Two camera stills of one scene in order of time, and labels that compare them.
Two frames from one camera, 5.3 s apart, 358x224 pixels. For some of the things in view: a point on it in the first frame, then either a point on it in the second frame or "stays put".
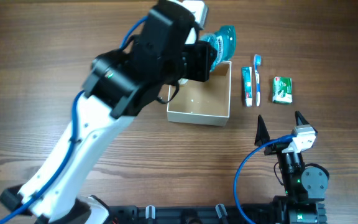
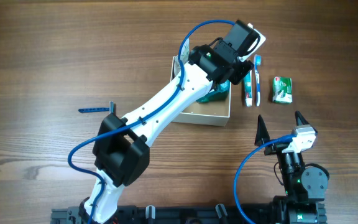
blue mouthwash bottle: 224,40 -> 221,94
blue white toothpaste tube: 247,79 stays put
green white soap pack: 282,89 stays put
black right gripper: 262,135 stays put
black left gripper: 206,54 -> 242,70
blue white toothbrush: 257,59 stays put
